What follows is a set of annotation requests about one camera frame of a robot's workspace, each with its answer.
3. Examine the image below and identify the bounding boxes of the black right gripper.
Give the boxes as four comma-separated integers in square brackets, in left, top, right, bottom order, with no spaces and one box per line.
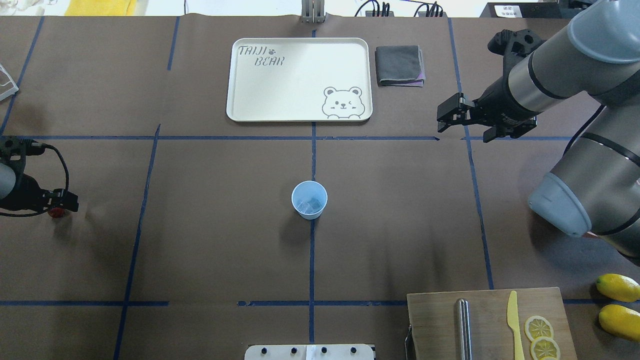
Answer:
[436,78,538,143]

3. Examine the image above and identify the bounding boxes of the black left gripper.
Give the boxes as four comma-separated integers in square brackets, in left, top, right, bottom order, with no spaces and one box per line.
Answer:
[0,174,79,214]

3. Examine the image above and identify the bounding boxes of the red strawberry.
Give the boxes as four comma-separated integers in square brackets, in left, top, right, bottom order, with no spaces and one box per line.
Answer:
[47,207,66,219]

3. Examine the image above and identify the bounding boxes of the ice cubes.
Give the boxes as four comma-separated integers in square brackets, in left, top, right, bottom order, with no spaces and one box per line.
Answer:
[295,198,324,215]

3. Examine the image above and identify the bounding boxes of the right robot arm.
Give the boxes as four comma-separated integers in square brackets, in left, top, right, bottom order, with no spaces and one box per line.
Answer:
[437,0,640,265]

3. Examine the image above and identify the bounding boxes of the light blue plastic cup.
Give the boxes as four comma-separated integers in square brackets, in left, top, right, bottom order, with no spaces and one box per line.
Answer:
[291,180,329,220]

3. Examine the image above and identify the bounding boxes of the black box with label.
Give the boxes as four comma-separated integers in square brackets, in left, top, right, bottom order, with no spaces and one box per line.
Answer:
[479,1,576,19]

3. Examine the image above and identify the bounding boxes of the grey folded cloth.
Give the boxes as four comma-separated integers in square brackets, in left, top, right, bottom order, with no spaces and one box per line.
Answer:
[374,45,426,88]

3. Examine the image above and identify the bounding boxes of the yellow cloth in background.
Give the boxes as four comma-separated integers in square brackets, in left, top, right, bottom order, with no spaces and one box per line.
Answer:
[64,0,137,17]

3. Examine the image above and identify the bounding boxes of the cream bear serving tray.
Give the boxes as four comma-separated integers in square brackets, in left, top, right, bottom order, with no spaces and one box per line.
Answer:
[226,38,373,123]

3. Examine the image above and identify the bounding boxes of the yellow plastic knife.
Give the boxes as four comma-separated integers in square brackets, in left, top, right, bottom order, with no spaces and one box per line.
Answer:
[506,290,525,360]

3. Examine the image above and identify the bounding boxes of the wooden cutting board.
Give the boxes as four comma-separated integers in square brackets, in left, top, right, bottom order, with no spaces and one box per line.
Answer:
[407,287,578,360]

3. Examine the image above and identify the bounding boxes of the upper whole lemon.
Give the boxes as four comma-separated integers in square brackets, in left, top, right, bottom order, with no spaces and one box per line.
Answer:
[595,273,640,303]

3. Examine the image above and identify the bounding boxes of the whole lemon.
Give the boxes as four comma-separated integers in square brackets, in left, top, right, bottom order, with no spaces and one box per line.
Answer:
[595,273,640,303]
[598,304,640,342]

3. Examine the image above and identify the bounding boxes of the lemon slice nearest board edge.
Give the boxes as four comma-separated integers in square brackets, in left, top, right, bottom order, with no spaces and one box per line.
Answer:
[523,316,554,342]

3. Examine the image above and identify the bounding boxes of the steel cylinder tool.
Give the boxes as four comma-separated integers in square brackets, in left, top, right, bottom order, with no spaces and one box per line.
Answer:
[455,298,473,360]

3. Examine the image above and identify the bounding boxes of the lower whole lemon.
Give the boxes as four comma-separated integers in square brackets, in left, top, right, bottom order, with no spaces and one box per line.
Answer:
[598,304,640,342]

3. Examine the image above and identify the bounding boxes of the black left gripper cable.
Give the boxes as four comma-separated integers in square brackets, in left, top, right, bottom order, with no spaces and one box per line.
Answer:
[0,142,70,218]

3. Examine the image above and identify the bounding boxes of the black cables at table edge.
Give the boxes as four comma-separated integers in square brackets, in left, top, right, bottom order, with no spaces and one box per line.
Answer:
[354,0,444,19]

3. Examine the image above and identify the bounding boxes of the white wire cup rack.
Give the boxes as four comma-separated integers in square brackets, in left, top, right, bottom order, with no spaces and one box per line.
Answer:
[0,64,19,101]

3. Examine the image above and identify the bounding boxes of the grey camera post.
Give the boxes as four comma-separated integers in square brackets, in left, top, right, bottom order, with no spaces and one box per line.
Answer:
[300,0,326,24]

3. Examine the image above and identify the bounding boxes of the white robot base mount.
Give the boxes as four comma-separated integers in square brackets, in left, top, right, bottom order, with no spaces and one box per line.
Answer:
[244,343,377,360]

